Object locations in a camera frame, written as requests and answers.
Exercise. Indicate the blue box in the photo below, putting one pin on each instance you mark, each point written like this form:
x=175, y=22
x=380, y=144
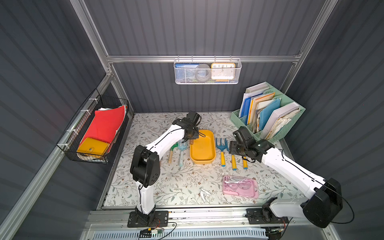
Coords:
x=185, y=73

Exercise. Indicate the white vented rail cover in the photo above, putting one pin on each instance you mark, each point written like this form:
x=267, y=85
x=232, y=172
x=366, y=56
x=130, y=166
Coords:
x=186, y=234

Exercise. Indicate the green plastic file organizer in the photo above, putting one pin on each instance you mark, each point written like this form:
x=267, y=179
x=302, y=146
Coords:
x=282, y=126

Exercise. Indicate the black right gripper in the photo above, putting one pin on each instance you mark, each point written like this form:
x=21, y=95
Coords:
x=237, y=147

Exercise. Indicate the white paper scrap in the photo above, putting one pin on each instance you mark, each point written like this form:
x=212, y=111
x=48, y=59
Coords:
x=204, y=195

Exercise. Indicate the teal folder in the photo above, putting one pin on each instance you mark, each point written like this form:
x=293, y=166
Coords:
x=267, y=112

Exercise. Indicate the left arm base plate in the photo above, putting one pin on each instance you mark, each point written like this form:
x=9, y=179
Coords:
x=153, y=219

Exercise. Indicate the light blue hand rake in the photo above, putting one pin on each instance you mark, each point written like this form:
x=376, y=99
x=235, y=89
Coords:
x=182, y=147

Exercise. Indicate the black wire wall basket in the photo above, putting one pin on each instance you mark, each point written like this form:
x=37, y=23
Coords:
x=73, y=136

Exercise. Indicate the blue rake yellow handle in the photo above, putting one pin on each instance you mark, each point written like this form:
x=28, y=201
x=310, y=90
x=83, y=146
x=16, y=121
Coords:
x=234, y=163
x=245, y=164
x=222, y=145

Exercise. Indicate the stack of magazines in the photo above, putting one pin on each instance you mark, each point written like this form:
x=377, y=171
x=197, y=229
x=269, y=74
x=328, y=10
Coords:
x=255, y=124

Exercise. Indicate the yellow plastic storage box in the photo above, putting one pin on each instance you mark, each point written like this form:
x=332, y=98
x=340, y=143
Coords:
x=203, y=149

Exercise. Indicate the pink plastic pencil case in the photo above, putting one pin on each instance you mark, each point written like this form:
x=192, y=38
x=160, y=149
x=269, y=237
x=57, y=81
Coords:
x=241, y=187

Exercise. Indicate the grey tape roll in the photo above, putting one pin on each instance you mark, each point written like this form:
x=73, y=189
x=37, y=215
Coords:
x=203, y=73

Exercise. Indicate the yellow white clock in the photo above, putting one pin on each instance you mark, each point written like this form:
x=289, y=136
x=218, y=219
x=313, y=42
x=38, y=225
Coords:
x=223, y=71

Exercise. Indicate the white binder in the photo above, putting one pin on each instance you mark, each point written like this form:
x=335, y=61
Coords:
x=277, y=114

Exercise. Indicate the blue folder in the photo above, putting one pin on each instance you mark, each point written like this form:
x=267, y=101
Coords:
x=246, y=106

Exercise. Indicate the yellow case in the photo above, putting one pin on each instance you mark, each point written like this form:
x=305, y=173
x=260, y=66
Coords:
x=93, y=147

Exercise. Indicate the red folder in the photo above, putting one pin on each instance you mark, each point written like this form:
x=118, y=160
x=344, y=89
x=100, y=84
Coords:
x=106, y=124

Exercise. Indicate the orange yellow book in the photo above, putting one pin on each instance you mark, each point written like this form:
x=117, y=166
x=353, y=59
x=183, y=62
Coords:
x=258, y=103

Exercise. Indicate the green rake wooden handle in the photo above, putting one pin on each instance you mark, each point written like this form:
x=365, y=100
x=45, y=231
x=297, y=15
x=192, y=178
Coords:
x=171, y=152

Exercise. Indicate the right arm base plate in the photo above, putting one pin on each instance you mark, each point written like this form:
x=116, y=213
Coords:
x=262, y=216

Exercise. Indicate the white wire wall basket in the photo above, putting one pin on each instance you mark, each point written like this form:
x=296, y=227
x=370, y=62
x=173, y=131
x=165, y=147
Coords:
x=209, y=61

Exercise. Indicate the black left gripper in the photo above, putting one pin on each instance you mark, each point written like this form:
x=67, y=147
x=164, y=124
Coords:
x=192, y=133

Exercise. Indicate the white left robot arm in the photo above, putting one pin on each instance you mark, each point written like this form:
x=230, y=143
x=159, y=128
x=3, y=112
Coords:
x=145, y=167

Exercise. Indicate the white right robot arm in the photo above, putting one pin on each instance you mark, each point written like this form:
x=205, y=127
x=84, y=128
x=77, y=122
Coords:
x=322, y=200

